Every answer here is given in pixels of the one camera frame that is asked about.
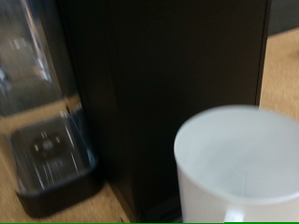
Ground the white mug with green tape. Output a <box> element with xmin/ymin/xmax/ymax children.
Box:
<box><xmin>173</xmin><ymin>105</ymin><xmax>299</xmax><ymax>224</ymax></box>

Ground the grey partition panel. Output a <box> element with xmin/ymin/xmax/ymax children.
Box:
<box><xmin>268</xmin><ymin>0</ymin><xmax>299</xmax><ymax>36</ymax></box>

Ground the black Keurig coffee machine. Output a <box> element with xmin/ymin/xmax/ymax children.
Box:
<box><xmin>0</xmin><ymin>0</ymin><xmax>273</xmax><ymax>224</ymax></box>

